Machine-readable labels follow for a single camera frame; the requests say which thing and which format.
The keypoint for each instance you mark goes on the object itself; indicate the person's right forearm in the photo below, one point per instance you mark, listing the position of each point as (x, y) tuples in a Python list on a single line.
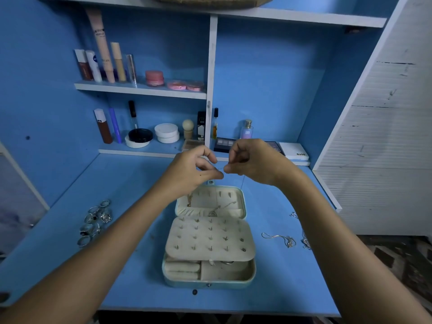
[(358, 259)]

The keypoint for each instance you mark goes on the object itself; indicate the black cosmetic bottle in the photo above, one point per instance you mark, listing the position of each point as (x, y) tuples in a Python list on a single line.
[(201, 124)]

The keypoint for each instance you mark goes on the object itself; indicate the square brown powder compact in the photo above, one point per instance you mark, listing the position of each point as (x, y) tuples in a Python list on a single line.
[(191, 143)]

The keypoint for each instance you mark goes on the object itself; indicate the white tube blue label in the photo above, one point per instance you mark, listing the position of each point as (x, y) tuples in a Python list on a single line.
[(94, 67)]

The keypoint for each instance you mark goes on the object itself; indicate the black lettered eyeshadow palette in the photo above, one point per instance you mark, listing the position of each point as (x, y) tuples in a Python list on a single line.
[(273, 145)]

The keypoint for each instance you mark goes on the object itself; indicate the dark eyeshadow palette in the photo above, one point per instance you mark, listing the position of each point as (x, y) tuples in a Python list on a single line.
[(223, 143)]

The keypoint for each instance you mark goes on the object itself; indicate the white round cream jar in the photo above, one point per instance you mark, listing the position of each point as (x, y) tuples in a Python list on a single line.
[(167, 133)]

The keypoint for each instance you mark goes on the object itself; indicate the white bowl black inside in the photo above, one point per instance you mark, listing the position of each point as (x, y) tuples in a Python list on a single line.
[(140, 136)]

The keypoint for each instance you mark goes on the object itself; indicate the tan woven basket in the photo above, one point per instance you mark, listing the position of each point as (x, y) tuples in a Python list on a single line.
[(209, 0)]

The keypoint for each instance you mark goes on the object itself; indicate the brown lipstick tube white cap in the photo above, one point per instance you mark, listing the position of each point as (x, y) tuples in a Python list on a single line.
[(103, 128)]

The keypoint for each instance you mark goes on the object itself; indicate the white framed marbled panel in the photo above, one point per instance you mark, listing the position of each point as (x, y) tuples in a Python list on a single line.
[(17, 205)]

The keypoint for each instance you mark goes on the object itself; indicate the pile of silver rings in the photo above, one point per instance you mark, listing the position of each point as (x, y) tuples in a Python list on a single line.
[(104, 216)]

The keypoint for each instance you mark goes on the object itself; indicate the cream jewellery box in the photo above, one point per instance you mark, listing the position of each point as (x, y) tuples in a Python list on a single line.
[(209, 239)]

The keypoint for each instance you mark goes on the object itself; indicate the person's right hand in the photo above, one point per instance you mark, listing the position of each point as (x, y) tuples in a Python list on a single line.
[(260, 164)]

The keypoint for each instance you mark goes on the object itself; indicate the beige makeup sponge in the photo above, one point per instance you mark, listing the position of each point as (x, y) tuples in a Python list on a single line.
[(187, 127)]

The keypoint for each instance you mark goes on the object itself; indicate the person's left forearm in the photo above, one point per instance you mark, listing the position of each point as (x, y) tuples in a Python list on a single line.
[(81, 266)]

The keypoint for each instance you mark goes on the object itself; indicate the white slatted cabinet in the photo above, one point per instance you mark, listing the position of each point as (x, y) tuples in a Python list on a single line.
[(378, 151)]

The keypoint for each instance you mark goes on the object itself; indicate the pink round jar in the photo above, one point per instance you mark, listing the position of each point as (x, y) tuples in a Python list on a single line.
[(155, 78)]

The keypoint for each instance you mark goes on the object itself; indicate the blue cosmetic tube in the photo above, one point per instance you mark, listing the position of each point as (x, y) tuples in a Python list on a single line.
[(115, 126)]

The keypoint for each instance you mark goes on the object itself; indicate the person's left hand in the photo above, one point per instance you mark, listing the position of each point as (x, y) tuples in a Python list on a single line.
[(185, 173)]

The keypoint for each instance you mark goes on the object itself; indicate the tall beige cosmetic tube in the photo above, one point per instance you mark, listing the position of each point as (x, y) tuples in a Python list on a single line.
[(101, 47)]

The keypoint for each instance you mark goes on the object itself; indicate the black makeup brush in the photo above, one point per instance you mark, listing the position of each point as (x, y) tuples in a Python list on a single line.
[(133, 112)]

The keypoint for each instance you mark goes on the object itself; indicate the small pink perfume bottle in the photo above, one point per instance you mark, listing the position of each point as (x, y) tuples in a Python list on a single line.
[(246, 129)]

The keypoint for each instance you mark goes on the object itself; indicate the white flat box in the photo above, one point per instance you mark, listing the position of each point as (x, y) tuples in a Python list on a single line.
[(294, 151)]

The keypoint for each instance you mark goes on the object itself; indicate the white shelf unit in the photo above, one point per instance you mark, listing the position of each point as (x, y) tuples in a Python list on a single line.
[(210, 64)]

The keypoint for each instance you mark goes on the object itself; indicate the pink flat compact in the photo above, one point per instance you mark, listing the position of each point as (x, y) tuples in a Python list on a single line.
[(177, 85), (194, 86)]

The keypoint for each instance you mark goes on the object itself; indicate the thin dark cosmetic bottle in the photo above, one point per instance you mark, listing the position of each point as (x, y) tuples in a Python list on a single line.
[(215, 123)]

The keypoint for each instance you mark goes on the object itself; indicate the short beige cosmetic tube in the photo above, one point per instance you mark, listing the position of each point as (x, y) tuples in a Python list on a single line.
[(118, 62)]

